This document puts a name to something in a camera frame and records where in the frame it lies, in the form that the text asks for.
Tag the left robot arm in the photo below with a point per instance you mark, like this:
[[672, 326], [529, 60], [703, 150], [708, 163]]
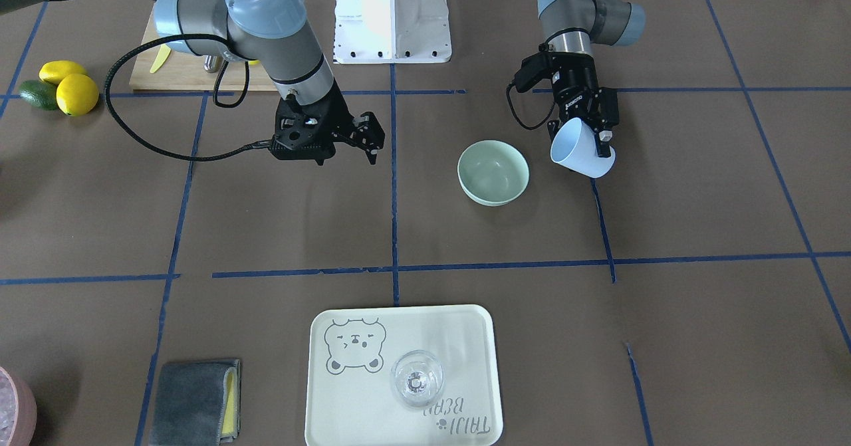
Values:
[[573, 26]]

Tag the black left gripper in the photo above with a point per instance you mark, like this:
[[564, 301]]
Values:
[[577, 88]]

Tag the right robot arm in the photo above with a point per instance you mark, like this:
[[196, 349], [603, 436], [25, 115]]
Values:
[[277, 33]]

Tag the light blue plastic cup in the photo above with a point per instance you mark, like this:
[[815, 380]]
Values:
[[574, 148]]

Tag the clear wine glass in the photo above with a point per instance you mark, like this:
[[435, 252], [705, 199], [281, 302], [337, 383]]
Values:
[[418, 379]]

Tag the pink bowl with ice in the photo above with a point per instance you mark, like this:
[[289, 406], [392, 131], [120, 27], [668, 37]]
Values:
[[19, 410]]

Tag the green lime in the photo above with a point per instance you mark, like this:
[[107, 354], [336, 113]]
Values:
[[39, 94]]

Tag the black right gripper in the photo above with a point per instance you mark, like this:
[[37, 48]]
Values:
[[340, 117]]

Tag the grey folded cloth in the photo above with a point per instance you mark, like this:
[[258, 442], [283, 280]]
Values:
[[198, 403]]

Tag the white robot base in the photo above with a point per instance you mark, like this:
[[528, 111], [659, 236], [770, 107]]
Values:
[[391, 32]]

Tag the yellow plastic knife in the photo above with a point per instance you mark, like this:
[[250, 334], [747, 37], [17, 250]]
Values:
[[161, 57]]

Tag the wooden cutting board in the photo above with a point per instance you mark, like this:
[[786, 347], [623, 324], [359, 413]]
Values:
[[182, 71]]

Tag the cream bear tray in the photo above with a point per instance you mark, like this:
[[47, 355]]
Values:
[[349, 397]]

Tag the green bowl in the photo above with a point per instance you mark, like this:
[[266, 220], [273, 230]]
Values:
[[492, 173]]

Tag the yellow lemon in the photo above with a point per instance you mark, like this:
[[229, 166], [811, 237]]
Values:
[[77, 94], [57, 70]]

